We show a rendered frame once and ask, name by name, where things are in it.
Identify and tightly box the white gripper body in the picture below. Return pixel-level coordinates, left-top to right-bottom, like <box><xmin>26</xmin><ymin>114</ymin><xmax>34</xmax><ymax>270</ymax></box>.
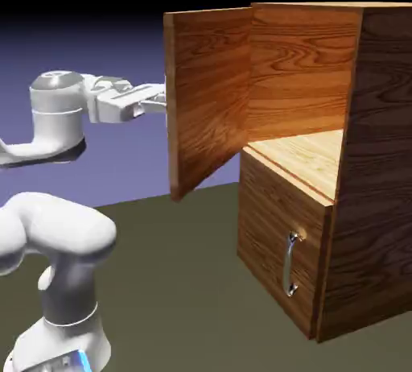
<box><xmin>88</xmin><ymin>83</ymin><xmax>167</xmax><ymax>124</ymax></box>

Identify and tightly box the wooden cabinet door without handle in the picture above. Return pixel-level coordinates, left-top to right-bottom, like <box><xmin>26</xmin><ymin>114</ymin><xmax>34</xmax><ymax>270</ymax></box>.
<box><xmin>163</xmin><ymin>6</ymin><xmax>253</xmax><ymax>203</ymax></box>

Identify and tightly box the wooden cabinet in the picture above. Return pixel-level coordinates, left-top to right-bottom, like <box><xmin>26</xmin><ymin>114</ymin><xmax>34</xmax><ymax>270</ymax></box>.
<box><xmin>237</xmin><ymin>1</ymin><xmax>412</xmax><ymax>345</ymax></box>

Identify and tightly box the wooden cabinet door with handle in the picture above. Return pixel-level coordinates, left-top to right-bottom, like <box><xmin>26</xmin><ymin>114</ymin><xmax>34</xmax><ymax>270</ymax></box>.
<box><xmin>237</xmin><ymin>145</ymin><xmax>335</xmax><ymax>341</ymax></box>

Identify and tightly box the curved silver door handle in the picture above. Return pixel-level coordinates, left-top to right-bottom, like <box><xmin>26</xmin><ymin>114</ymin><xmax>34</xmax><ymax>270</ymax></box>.
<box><xmin>282</xmin><ymin>229</ymin><xmax>307</xmax><ymax>299</ymax></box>

